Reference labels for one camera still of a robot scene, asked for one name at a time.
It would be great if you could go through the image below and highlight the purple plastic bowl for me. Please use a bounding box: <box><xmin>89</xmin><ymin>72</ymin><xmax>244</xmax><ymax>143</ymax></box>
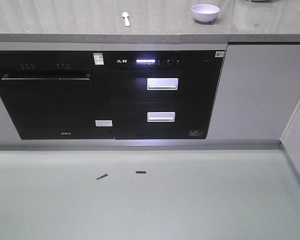
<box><xmin>191</xmin><ymin>4</ymin><xmax>220</xmax><ymax>23</ymax></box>

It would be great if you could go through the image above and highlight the mint green plastic spoon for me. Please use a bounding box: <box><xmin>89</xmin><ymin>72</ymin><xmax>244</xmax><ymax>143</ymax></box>
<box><xmin>122</xmin><ymin>11</ymin><xmax>131</xmax><ymax>27</ymax></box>

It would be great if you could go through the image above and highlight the black disinfection drawer cabinet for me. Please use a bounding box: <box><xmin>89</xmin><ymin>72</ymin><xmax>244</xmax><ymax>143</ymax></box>
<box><xmin>103</xmin><ymin>50</ymin><xmax>224</xmax><ymax>140</ymax></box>

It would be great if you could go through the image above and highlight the white sticker on dishwasher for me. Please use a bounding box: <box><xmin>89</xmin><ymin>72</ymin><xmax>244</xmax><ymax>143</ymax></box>
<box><xmin>95</xmin><ymin>120</ymin><xmax>113</xmax><ymax>127</ymax></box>

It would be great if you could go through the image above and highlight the black floor tape left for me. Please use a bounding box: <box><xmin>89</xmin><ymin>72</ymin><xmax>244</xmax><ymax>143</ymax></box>
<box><xmin>96</xmin><ymin>173</ymin><xmax>108</xmax><ymax>181</ymax></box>

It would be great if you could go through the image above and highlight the green white energy label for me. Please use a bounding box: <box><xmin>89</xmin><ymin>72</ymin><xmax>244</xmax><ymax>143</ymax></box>
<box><xmin>93</xmin><ymin>52</ymin><xmax>104</xmax><ymax>66</ymax></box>

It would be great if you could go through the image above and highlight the small QR code sticker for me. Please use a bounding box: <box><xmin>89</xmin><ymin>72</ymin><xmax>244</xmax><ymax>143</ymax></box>
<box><xmin>215</xmin><ymin>51</ymin><xmax>225</xmax><ymax>58</ymax></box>

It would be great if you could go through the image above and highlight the black built-in dishwasher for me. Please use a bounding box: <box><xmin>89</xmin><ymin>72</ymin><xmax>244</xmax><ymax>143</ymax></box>
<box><xmin>0</xmin><ymin>50</ymin><xmax>114</xmax><ymax>140</ymax></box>

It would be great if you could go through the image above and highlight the grey cabinet door front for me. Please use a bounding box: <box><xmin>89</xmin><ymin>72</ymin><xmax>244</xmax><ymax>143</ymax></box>
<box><xmin>207</xmin><ymin>44</ymin><xmax>300</xmax><ymax>140</ymax></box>

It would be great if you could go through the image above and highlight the silver lower drawer handle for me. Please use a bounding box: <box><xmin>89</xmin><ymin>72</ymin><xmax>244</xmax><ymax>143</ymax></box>
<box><xmin>147</xmin><ymin>111</ymin><xmax>176</xmax><ymax>123</ymax></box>

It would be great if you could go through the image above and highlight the silver drawer handle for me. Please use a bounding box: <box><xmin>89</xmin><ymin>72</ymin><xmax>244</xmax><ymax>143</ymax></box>
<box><xmin>147</xmin><ymin>111</ymin><xmax>176</xmax><ymax>123</ymax></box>
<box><xmin>146</xmin><ymin>77</ymin><xmax>179</xmax><ymax>91</ymax></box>

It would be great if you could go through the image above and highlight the silver upper drawer handle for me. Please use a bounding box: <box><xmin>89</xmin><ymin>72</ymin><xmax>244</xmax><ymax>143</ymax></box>
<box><xmin>146</xmin><ymin>77</ymin><xmax>179</xmax><ymax>91</ymax></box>

